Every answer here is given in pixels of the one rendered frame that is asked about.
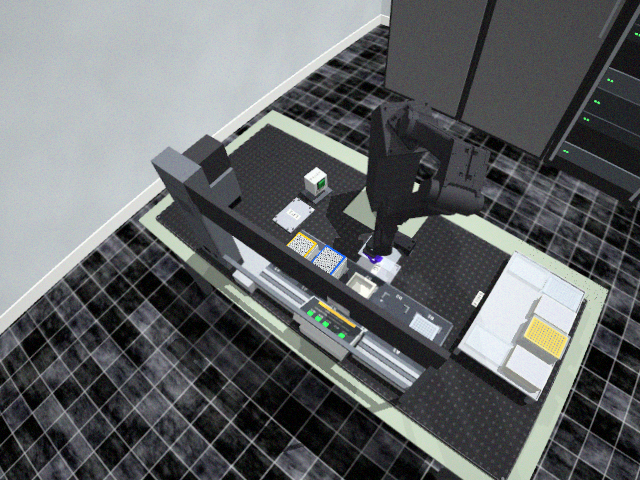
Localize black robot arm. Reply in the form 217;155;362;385
373;104;491;257

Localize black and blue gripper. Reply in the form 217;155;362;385
363;229;383;264

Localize white ready panel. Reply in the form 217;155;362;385
301;167;333;205

